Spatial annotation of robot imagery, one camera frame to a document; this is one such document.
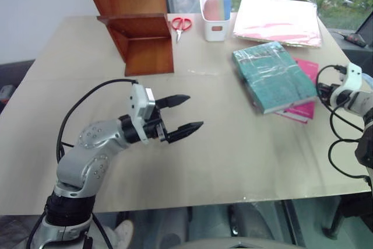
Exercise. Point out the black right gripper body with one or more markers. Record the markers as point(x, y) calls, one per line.
point(324, 89)

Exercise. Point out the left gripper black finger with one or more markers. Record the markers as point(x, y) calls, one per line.
point(175, 100)
point(183, 131)

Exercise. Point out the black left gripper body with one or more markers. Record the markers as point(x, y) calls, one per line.
point(158, 129)

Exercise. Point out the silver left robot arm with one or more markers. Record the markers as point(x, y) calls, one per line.
point(87, 155)

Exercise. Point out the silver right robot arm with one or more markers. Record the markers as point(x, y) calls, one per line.
point(361, 103)

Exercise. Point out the magenta book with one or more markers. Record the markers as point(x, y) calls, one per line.
point(303, 112)

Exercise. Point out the brown wooden bookshelf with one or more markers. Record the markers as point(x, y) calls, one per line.
point(145, 56)

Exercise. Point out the teal wrapped book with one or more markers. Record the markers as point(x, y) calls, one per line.
point(271, 77)

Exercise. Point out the black device with red part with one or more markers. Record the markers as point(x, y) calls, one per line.
point(354, 39)

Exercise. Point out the dark grey furniture piece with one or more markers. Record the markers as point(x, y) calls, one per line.
point(367, 27)

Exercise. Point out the white plastic holder bin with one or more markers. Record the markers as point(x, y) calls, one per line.
point(214, 34)

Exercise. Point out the pastel rainbow striped pad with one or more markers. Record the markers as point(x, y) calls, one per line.
point(218, 7)

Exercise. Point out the white rounded shape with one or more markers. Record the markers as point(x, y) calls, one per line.
point(123, 233)

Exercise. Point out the black metal stand leg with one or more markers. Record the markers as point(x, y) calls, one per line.
point(335, 217)

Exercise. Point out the grey and red object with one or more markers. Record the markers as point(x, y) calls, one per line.
point(6, 93)

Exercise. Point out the dark grey couch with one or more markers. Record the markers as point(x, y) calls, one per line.
point(11, 71)

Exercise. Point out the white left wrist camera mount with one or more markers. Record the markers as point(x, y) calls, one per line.
point(137, 106)

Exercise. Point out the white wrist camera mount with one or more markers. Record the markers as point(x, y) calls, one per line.
point(354, 75)
point(137, 106)

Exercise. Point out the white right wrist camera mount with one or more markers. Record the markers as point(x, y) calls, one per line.
point(354, 75)

